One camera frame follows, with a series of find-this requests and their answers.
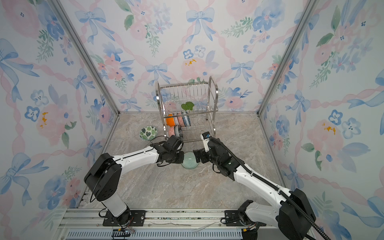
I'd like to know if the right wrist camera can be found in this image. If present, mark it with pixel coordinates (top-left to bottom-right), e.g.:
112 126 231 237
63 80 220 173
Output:
201 132 211 153

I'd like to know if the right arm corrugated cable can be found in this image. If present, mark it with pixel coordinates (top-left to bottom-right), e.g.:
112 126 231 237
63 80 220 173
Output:
209 136 332 240

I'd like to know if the pale green plate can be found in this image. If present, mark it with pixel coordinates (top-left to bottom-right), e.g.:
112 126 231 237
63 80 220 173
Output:
182 152 199 170

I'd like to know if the stainless steel dish rack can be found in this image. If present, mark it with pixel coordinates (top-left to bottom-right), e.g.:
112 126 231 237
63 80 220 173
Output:
155 76 219 143

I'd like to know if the white bowl orange outside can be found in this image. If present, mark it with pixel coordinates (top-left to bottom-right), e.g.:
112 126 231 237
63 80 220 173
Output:
166 114 176 127

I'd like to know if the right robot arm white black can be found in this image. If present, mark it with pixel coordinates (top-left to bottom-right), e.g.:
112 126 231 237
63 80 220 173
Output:
195 132 316 240

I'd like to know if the green leaf-shaped dish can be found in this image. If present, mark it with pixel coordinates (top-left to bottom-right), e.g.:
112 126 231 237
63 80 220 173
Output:
181 102 195 111

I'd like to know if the blue white patterned plate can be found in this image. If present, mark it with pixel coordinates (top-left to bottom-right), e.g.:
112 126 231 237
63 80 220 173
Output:
183 115 191 127

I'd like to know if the black white floral bowl front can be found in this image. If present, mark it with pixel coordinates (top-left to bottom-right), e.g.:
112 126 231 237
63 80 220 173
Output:
168 126 176 138

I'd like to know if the green leaf pattern bowl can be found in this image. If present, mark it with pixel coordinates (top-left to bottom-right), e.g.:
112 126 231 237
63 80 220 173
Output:
140 126 158 141

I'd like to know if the dark blue flower bowl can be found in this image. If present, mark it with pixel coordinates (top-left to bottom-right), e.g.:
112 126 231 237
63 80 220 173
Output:
174 126 183 139

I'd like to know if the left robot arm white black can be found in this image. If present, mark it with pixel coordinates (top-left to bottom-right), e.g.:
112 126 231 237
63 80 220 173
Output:
84 136 184 226

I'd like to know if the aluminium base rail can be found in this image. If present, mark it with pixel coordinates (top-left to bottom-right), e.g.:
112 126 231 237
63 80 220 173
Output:
53 209 286 240

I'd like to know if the black white floral bowl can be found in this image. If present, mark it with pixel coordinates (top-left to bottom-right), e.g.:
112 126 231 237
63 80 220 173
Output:
168 126 176 138
177 116 185 128

